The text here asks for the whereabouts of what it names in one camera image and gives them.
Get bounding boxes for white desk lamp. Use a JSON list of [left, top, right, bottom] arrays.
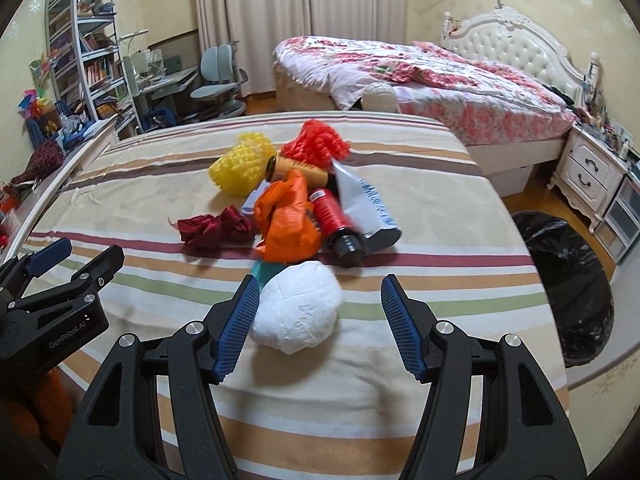
[[120, 29, 151, 76]]

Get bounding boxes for lilac cloth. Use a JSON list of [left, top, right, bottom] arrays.
[[241, 182, 273, 211]]

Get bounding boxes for white tissue wad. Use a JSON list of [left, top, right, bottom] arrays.
[[248, 260, 343, 356]]

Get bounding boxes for blue crate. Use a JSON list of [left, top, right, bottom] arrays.
[[142, 107, 178, 131]]

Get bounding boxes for white desk appliance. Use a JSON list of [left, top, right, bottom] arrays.
[[132, 49, 166, 78]]

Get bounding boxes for bed with floral quilt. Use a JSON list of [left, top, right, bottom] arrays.
[[272, 35, 581, 146], [275, 70, 573, 198]]

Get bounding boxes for small blue basket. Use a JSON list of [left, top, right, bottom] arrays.
[[25, 117, 51, 148]]

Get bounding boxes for brown bottle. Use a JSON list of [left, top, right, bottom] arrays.
[[264, 155, 329, 187]]

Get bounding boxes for white bookshelf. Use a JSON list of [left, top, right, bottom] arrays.
[[45, 0, 143, 136]]

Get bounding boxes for white study desk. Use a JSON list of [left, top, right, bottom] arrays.
[[120, 67, 201, 126]]

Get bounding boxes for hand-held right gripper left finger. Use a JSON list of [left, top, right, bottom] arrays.
[[57, 275, 261, 480]]

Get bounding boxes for red can with black cap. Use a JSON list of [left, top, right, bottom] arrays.
[[307, 187, 368, 267]]

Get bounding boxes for grey plastic mailer bag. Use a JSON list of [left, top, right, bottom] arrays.
[[330, 157, 403, 251]]

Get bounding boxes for bin with black bag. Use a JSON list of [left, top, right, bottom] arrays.
[[510, 210, 615, 367]]

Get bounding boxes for pale floor rug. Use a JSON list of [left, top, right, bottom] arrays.
[[565, 270, 640, 461]]

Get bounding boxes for white bed frame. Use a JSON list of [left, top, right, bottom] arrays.
[[0, 115, 121, 266]]

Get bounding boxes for white tufted headboard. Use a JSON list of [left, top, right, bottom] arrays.
[[440, 7, 601, 106]]

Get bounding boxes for plastic drawer unit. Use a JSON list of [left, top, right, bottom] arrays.
[[595, 160, 640, 263]]

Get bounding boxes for orange plastic bag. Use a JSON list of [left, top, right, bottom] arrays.
[[252, 169, 323, 264]]

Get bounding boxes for blue desk chair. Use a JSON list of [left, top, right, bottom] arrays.
[[190, 44, 248, 121]]

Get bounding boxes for striped bed sheet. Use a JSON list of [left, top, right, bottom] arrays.
[[0, 110, 568, 480]]

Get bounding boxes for beige curtains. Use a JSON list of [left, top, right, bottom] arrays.
[[192, 0, 408, 98]]

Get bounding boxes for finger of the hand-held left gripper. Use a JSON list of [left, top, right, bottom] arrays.
[[0, 237, 72, 306], [10, 245, 125, 311]]

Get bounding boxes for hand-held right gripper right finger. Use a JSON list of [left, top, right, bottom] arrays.
[[381, 274, 588, 480]]

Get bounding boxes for white nightstand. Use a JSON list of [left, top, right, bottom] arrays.
[[547, 122, 628, 233]]

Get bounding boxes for orange foam net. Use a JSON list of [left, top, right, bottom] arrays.
[[280, 119, 350, 168]]

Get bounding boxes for yellow foam net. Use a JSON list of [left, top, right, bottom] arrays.
[[209, 131, 277, 197]]

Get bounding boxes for cluster of small bottles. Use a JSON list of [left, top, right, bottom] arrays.
[[575, 52, 636, 151]]

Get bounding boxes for dark red knitted cloth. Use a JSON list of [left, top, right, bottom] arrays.
[[10, 140, 66, 186]]

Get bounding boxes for large blue basket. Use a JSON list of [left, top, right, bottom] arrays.
[[55, 100, 96, 147]]

